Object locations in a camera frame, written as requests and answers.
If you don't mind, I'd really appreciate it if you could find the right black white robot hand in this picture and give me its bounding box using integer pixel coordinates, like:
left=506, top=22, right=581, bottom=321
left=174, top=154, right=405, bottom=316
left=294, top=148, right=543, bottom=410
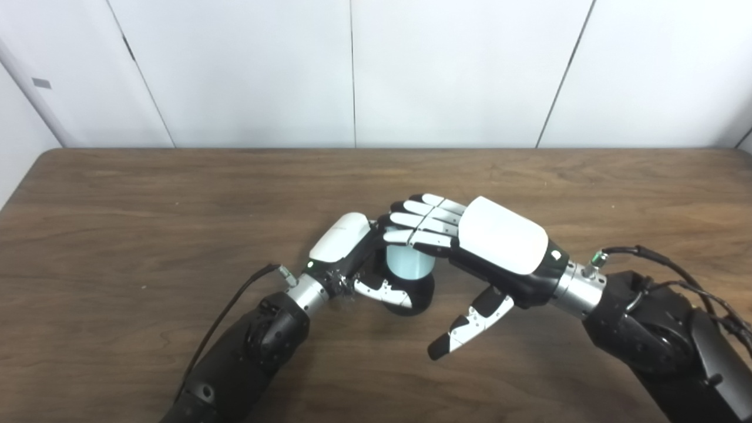
left=383, top=194, right=569, bottom=361

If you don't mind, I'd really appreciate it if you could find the black nozzle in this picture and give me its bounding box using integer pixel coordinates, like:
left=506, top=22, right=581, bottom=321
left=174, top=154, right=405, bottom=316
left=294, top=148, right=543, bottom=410
left=376, top=267, right=437, bottom=317

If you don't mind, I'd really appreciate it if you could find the light-blue hose piece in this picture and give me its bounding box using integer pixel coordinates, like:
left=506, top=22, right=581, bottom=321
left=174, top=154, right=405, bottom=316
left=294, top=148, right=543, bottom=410
left=385, top=244, right=435, bottom=280

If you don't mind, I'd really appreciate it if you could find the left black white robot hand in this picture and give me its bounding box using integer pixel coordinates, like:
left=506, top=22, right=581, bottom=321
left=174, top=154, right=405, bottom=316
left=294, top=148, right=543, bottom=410
left=305, top=213, right=413, bottom=309

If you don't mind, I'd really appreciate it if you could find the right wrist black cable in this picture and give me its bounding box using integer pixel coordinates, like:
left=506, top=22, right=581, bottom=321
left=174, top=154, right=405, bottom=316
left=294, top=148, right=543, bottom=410
left=582, top=246, right=752, bottom=353

